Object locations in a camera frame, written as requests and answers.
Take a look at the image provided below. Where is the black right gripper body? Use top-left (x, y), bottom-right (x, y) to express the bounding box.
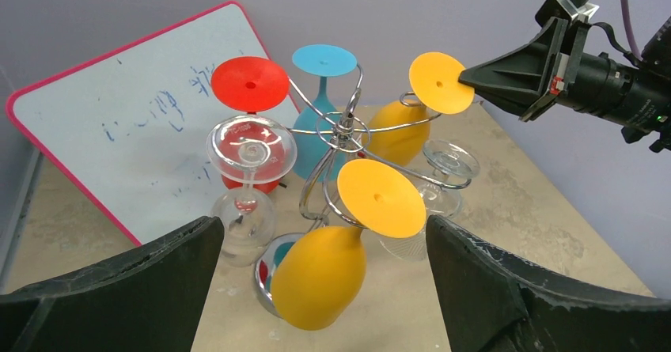
top-left (521, 22), bottom-right (661, 130)

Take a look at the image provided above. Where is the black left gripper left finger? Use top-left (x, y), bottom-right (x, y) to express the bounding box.
top-left (1, 216), bottom-right (225, 351)

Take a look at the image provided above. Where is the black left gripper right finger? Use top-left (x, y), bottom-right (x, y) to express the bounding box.
top-left (426, 215), bottom-right (670, 351)

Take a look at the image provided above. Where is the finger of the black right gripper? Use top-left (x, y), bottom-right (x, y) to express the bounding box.
top-left (458, 18), bottom-right (568, 119)

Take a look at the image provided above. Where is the clear glass tumbler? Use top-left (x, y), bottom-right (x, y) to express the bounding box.
top-left (380, 139), bottom-right (480, 261)

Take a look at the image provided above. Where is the yellow wine glass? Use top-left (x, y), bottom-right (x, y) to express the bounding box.
top-left (271, 159), bottom-right (426, 331)
top-left (362, 51), bottom-right (475, 166)

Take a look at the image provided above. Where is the clear wine glass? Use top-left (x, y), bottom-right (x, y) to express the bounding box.
top-left (207, 114), bottom-right (298, 267)

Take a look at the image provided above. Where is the red plastic wine glass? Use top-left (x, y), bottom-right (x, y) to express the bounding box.
top-left (210, 55), bottom-right (289, 194)

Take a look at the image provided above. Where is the teal plastic wine glass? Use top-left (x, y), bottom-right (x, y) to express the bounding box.
top-left (292, 44), bottom-right (357, 179)

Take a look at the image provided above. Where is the chrome wine glass rack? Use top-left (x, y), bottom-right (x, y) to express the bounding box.
top-left (254, 66), bottom-right (425, 318)

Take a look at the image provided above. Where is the red-framed whiteboard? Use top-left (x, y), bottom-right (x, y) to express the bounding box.
top-left (6, 2), bottom-right (266, 245)

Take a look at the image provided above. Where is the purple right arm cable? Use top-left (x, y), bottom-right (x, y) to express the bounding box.
top-left (608, 0), bottom-right (643, 60)

